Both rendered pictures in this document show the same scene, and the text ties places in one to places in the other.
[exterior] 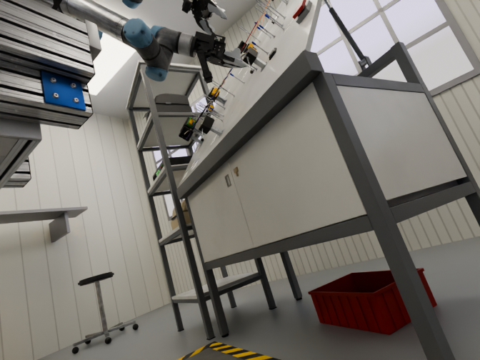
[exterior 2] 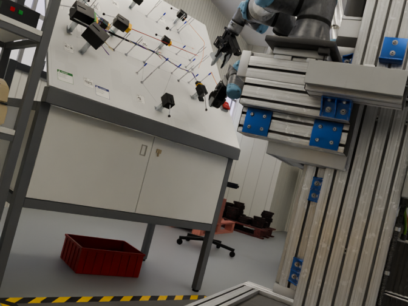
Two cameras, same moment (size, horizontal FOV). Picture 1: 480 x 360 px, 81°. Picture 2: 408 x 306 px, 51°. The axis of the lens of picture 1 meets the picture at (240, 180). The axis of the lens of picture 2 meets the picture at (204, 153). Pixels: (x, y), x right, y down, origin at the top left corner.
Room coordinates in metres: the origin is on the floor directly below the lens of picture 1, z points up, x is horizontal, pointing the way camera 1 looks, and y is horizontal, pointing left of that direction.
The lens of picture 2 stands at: (1.24, 2.19, 0.69)
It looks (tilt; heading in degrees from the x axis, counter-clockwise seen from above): 2 degrees up; 262
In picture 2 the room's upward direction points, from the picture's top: 14 degrees clockwise
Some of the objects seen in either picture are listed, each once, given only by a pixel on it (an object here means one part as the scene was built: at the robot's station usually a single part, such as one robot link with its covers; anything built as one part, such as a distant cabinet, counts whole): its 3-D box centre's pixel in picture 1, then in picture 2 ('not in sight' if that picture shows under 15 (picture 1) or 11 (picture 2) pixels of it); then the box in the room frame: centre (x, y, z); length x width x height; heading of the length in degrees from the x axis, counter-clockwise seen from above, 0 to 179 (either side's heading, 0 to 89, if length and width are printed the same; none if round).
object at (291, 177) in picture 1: (278, 179); (184, 183); (0.96, -0.13, 0.60); 0.55 x 0.03 x 0.39; 34
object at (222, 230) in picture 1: (216, 217); (95, 163); (1.42, 0.17, 0.60); 0.55 x 0.02 x 0.39; 34
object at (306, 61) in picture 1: (222, 153); (158, 129); (1.18, 0.04, 0.83); 1.18 x 0.06 x 0.06; 34
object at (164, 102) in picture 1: (167, 112); not in sight; (1.96, 0.37, 1.56); 0.30 x 0.23 x 0.19; 126
